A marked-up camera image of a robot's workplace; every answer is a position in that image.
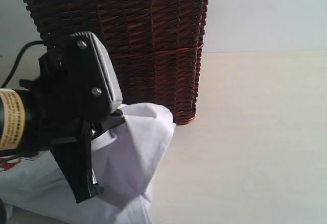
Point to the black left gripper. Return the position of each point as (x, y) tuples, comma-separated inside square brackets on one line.
[(68, 115)]

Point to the white t-shirt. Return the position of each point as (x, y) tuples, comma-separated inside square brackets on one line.
[(124, 160)]

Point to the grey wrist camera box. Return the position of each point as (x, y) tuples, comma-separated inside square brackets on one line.
[(110, 87)]

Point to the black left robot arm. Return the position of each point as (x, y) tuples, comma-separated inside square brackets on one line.
[(18, 121)]

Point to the dark red wicker basket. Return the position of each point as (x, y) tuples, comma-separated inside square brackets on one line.
[(155, 45)]

